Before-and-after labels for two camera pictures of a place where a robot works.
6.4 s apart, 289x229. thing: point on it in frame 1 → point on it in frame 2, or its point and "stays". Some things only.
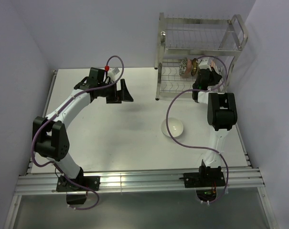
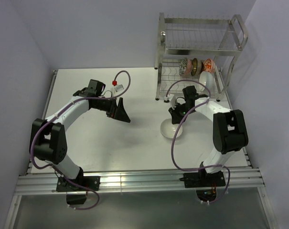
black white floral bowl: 183,66 stays
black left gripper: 121,95 → 117,112
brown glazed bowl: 194,67 stays
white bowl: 176,126 stays
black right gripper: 216,77 → 176,118
